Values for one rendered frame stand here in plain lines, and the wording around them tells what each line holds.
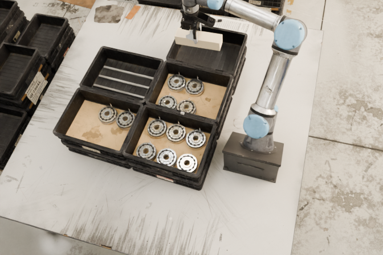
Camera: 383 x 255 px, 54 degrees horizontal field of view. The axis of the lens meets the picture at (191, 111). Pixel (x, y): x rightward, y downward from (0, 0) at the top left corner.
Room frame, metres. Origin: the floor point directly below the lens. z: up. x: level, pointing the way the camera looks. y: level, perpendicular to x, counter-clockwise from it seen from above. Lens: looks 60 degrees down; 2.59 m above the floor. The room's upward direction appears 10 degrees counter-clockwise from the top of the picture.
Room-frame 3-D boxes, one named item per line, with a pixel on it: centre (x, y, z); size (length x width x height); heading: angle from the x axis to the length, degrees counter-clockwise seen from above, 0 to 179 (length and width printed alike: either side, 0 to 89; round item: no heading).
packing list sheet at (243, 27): (1.65, -0.31, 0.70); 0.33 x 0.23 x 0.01; 65
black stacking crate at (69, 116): (1.02, 0.48, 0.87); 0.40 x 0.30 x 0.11; 62
